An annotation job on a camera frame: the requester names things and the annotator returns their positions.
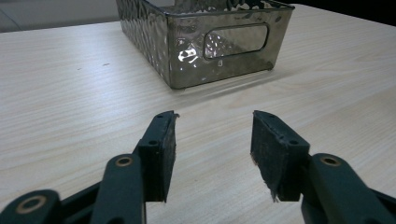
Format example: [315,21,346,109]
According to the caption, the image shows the smoky transparent plastic storage box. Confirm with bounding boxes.
[115,0,296,91]

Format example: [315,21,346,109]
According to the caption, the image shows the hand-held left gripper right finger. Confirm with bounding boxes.
[249,109,312,203]

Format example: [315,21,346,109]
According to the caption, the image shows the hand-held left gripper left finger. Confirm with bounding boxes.
[132,110,180,203]

